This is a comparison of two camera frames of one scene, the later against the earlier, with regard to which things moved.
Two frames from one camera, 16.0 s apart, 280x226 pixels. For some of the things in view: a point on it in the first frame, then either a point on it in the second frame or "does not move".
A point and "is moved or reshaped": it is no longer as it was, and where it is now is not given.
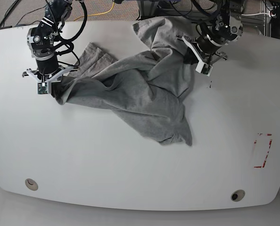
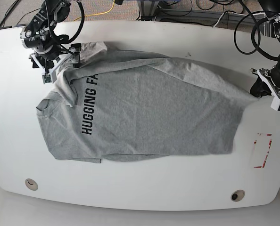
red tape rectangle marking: (255, 142) does not move
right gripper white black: (205, 50) -> (277, 80)
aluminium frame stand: (146, 8) does not move
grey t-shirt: (147, 87) is moved or reshaped
